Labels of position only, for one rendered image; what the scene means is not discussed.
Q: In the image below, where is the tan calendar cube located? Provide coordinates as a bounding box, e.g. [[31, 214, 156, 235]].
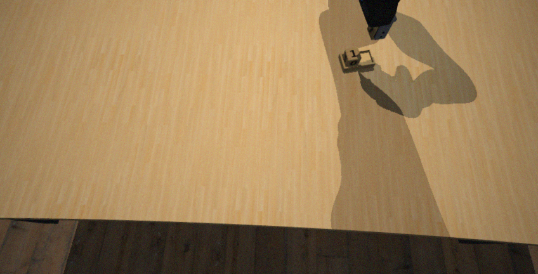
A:
[[367, 26, 378, 40], [343, 48, 362, 67]]

